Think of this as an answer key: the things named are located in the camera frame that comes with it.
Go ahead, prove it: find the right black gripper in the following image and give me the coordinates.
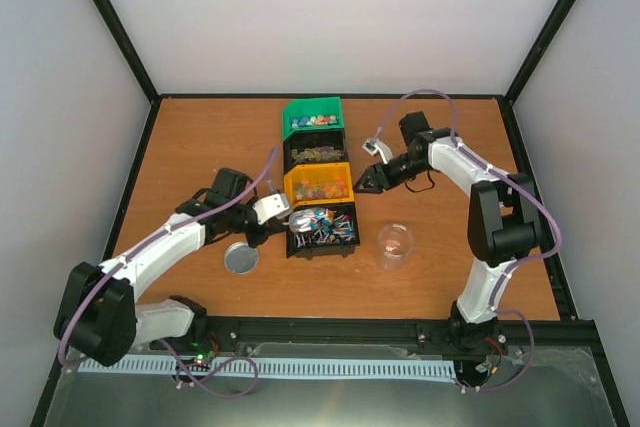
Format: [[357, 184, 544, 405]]
[[353, 152, 429, 194]]

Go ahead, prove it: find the metal scoop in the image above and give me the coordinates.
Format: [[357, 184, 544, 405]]
[[288, 207, 326, 234]]

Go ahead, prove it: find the clear plastic jar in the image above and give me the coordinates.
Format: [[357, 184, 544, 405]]
[[377, 223, 414, 271]]

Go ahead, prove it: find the black popsicle candy bin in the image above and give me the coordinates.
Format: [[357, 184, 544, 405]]
[[283, 129, 349, 172]]

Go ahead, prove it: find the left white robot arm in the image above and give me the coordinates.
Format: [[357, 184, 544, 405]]
[[53, 168, 291, 366]]

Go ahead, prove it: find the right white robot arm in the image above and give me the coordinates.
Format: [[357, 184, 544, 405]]
[[353, 112, 541, 353]]

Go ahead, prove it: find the round metal lid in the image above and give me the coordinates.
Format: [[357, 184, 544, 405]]
[[223, 242, 260, 275]]

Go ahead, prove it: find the yellow star candy bin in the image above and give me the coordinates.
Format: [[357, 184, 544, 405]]
[[284, 162, 355, 208]]

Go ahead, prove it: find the black lollipop bin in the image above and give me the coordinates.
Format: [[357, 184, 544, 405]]
[[286, 202, 360, 260]]

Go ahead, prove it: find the green candy bin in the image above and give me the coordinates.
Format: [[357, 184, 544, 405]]
[[281, 96, 344, 140]]

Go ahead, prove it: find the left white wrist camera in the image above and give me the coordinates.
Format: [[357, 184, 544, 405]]
[[252, 191, 293, 225]]

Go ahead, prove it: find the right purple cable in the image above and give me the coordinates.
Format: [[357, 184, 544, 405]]
[[372, 89, 562, 393]]

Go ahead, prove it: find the light blue cable duct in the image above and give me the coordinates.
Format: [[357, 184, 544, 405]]
[[78, 354, 457, 383]]

